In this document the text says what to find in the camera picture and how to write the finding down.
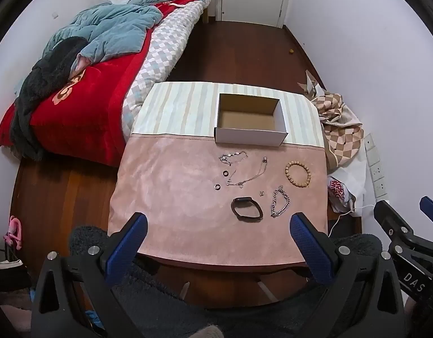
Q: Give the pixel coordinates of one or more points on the white cardboard box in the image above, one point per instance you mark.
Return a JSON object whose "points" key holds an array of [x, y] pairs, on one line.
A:
{"points": [[251, 121]]}

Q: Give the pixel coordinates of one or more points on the bed with red blanket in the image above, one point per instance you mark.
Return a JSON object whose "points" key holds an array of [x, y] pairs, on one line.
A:
{"points": [[103, 91]]}

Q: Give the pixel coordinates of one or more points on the dark fleece cloth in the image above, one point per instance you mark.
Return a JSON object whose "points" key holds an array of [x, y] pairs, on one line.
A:
{"points": [[44, 74]]}

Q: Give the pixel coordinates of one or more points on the black smart band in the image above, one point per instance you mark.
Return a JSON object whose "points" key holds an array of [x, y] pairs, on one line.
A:
{"points": [[246, 214]]}

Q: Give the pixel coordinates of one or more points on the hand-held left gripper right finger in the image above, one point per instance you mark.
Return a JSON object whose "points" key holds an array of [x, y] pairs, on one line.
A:
{"points": [[308, 246]]}

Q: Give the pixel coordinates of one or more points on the white bag with red print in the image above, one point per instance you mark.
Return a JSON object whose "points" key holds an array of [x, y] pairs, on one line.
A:
{"points": [[347, 183]]}

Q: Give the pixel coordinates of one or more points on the pink and striped tablecloth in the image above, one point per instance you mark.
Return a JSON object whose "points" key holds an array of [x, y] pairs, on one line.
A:
{"points": [[174, 190]]}

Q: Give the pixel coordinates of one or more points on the brown checkered cloth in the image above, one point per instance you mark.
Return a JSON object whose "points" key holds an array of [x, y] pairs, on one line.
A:
{"points": [[340, 126]]}

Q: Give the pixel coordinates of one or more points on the checkered bed sheet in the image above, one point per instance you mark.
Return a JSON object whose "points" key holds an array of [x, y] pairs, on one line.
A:
{"points": [[163, 52]]}

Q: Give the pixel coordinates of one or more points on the wooden bed frame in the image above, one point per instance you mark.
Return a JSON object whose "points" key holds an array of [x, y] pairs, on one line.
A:
{"points": [[209, 7]]}

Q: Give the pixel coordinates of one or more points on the dark fuzzy cloth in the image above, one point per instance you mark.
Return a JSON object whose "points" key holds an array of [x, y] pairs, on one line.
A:
{"points": [[174, 306]]}

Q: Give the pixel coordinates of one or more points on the teal quilt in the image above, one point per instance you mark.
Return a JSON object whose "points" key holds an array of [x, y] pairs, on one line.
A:
{"points": [[121, 24]]}

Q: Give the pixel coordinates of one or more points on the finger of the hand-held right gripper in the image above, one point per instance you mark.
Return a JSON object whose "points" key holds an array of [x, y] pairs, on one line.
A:
{"points": [[432, 211], [392, 221]]}

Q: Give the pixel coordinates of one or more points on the pink plastic object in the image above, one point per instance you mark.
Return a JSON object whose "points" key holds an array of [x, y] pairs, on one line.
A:
{"points": [[12, 230]]}

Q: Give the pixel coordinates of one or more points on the white power strip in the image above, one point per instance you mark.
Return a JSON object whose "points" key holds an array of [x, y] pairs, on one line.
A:
{"points": [[377, 172]]}

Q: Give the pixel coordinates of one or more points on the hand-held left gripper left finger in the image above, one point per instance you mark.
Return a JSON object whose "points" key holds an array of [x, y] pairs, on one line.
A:
{"points": [[132, 239]]}

